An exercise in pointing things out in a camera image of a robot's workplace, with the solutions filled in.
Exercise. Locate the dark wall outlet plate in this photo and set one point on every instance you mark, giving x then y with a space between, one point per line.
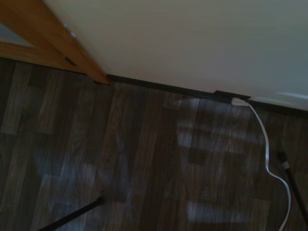
225 95

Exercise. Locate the black tripod leg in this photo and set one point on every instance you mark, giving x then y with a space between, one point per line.
72 214
292 176

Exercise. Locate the white power plug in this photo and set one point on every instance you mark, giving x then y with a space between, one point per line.
238 102

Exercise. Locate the wooden door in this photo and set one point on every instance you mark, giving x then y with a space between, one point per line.
21 51

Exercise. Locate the wooden door frame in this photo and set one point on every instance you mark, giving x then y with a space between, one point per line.
57 41

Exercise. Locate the dark baseboard strip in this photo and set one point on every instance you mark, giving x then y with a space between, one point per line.
158 86

